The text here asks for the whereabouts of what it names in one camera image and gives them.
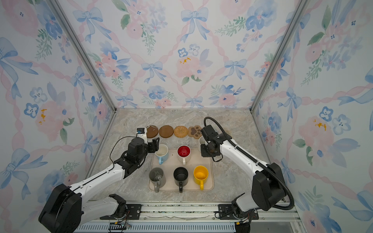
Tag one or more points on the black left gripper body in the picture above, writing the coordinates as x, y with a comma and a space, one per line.
152, 147

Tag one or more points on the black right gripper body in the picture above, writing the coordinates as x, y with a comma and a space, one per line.
206, 151

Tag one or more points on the light blue mug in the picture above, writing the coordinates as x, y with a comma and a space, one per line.
162, 154

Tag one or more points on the dark wooden coaster white marks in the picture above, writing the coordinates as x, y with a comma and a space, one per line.
152, 131

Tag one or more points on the plain brown wooden coaster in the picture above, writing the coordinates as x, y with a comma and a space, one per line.
166, 131

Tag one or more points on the cork paw print coaster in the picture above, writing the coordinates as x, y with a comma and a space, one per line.
195, 131

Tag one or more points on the yellow mug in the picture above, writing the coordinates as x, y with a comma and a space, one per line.
200, 175

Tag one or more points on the grey mug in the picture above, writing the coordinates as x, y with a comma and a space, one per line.
157, 178

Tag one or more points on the rattan woven round coaster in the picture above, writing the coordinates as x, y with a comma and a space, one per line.
180, 131

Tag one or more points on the white mug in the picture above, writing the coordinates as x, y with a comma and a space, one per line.
202, 141

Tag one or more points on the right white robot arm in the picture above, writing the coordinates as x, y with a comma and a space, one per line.
267, 185

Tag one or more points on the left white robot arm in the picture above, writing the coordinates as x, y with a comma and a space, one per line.
68, 207

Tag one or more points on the red mug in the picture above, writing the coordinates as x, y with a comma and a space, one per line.
184, 154

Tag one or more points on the beige serving tray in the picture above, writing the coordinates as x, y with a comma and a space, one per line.
172, 163

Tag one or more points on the black mug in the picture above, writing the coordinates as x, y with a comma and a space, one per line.
180, 175

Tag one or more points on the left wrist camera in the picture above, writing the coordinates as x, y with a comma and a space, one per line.
141, 132

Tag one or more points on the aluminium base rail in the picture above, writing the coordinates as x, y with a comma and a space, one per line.
196, 218

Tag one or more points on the aluminium corner frame post left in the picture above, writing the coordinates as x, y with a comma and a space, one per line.
66, 25

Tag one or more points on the aluminium corner frame post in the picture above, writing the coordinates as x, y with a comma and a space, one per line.
289, 32
66, 25

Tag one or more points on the aluminium corner frame post right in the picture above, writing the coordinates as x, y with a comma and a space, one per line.
289, 32

